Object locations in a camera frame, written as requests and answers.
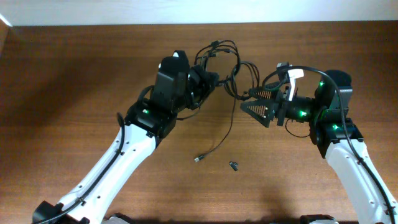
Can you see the small black adapter plug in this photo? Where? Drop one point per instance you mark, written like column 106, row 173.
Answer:
column 234, row 165

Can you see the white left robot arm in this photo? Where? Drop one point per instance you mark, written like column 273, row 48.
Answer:
column 178, row 86

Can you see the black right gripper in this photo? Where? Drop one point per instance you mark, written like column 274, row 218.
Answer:
column 281, row 96

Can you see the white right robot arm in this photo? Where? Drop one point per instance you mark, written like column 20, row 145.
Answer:
column 335, row 135

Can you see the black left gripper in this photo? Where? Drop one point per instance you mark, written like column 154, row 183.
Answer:
column 198, row 84

